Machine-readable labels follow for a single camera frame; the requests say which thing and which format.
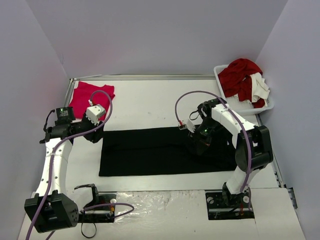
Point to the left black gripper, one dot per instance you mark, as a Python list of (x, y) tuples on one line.
[(93, 130)]

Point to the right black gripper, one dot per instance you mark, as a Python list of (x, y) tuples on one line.
[(197, 137)]

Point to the black t shirt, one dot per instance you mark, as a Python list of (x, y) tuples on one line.
[(162, 151)]

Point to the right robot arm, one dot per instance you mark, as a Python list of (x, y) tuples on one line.
[(221, 126)]

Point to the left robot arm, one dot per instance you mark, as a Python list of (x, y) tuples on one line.
[(51, 208)]

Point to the white plastic basket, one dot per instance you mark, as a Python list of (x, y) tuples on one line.
[(243, 108)]

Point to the red t shirt in basket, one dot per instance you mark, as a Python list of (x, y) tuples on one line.
[(236, 81)]

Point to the white t shirt in basket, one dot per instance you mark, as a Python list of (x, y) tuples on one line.
[(259, 89)]

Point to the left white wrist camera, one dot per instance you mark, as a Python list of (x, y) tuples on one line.
[(94, 113)]

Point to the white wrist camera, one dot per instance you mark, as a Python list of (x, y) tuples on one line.
[(187, 125), (94, 113)]

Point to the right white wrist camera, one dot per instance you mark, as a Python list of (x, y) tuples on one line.
[(187, 125)]

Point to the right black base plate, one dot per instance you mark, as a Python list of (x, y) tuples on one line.
[(219, 210)]

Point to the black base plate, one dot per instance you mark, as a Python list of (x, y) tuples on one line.
[(219, 210), (103, 214)]

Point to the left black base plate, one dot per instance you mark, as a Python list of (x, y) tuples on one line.
[(103, 214)]

